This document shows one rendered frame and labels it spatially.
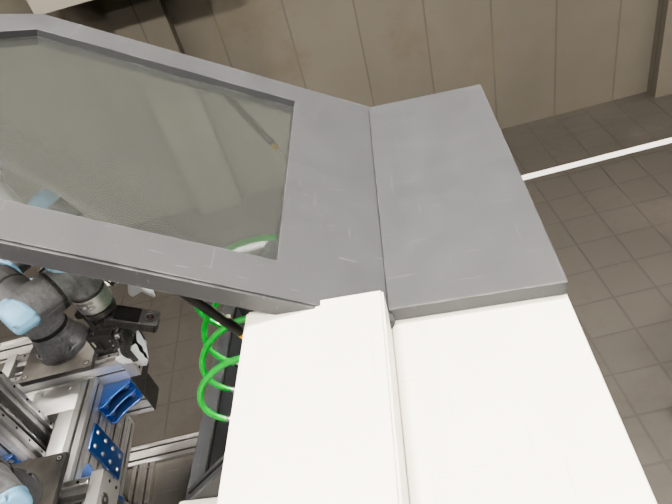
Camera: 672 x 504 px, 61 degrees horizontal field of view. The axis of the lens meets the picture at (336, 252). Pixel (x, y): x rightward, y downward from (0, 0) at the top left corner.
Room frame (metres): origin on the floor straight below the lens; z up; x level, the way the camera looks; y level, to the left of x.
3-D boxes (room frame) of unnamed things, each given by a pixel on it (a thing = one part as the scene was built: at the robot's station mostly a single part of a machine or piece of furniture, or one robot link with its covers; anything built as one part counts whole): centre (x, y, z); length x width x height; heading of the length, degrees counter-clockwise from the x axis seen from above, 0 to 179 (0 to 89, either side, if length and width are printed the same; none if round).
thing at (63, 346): (1.32, 0.87, 1.09); 0.15 x 0.15 x 0.10
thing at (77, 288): (0.98, 0.53, 1.51); 0.09 x 0.08 x 0.11; 130
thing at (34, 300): (0.93, 0.61, 1.51); 0.11 x 0.11 x 0.08; 40
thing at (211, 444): (1.08, 0.43, 0.87); 0.62 x 0.04 x 0.16; 169
